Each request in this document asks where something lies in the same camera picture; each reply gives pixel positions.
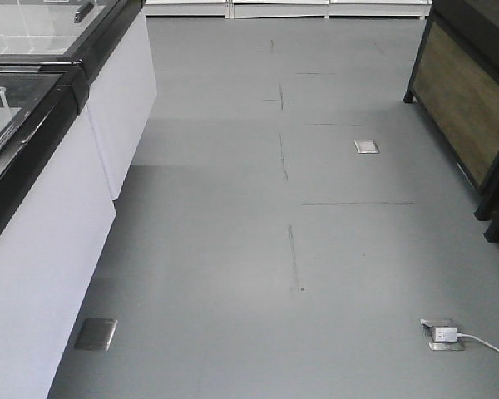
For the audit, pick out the steel floor socket cover far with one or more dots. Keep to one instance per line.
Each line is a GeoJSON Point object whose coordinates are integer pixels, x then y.
{"type": "Point", "coordinates": [366, 147]}

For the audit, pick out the steel floor socket cover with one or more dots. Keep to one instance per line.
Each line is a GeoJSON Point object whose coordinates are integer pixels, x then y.
{"type": "Point", "coordinates": [366, 147]}
{"type": "Point", "coordinates": [96, 334]}

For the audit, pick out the near white chest freezer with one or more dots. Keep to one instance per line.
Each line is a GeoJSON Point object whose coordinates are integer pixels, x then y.
{"type": "Point", "coordinates": [56, 211]}

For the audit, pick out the white chest freezer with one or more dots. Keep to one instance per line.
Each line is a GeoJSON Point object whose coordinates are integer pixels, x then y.
{"type": "Point", "coordinates": [109, 41]}
{"type": "Point", "coordinates": [56, 211]}

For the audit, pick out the steel floor socket cover left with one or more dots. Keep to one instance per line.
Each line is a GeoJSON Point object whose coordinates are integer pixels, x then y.
{"type": "Point", "coordinates": [96, 334]}

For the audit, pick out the white supermarket shelving unit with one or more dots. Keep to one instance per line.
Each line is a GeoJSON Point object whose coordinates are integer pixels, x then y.
{"type": "Point", "coordinates": [232, 9]}

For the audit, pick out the far white chest freezer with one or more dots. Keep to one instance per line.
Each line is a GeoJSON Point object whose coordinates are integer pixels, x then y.
{"type": "Point", "coordinates": [109, 41]}

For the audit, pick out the white power plug adapter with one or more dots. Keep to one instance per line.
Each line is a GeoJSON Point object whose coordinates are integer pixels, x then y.
{"type": "Point", "coordinates": [444, 334]}

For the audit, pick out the wood-panel black display stand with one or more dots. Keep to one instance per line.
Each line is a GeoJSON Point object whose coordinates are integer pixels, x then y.
{"type": "Point", "coordinates": [455, 79]}

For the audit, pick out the open floor socket box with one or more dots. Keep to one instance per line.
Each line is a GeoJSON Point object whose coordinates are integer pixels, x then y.
{"type": "Point", "coordinates": [426, 323]}

